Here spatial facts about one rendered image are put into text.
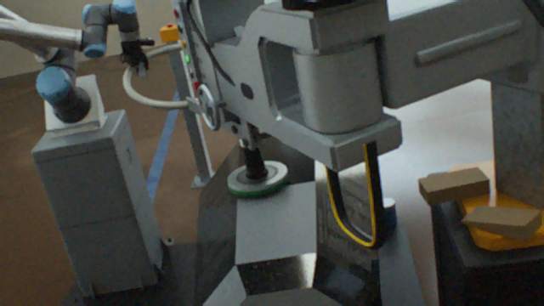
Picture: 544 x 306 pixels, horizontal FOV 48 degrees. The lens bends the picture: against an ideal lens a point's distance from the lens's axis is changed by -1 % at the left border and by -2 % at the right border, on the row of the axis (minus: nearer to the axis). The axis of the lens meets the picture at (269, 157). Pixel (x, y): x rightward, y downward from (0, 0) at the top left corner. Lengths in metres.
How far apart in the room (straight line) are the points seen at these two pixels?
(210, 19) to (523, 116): 0.95
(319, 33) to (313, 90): 0.15
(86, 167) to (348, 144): 1.87
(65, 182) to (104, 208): 0.22
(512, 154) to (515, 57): 0.36
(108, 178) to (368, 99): 1.88
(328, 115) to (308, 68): 0.11
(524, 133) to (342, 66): 0.70
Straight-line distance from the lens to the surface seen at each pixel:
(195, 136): 4.19
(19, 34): 2.66
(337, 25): 1.34
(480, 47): 1.62
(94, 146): 3.03
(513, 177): 1.99
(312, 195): 2.10
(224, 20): 1.94
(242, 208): 2.10
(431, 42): 1.51
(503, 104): 1.92
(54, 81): 2.97
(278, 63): 1.61
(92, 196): 3.14
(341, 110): 1.41
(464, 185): 2.01
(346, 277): 1.83
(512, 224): 1.81
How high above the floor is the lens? 1.76
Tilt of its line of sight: 23 degrees down
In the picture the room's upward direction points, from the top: 11 degrees counter-clockwise
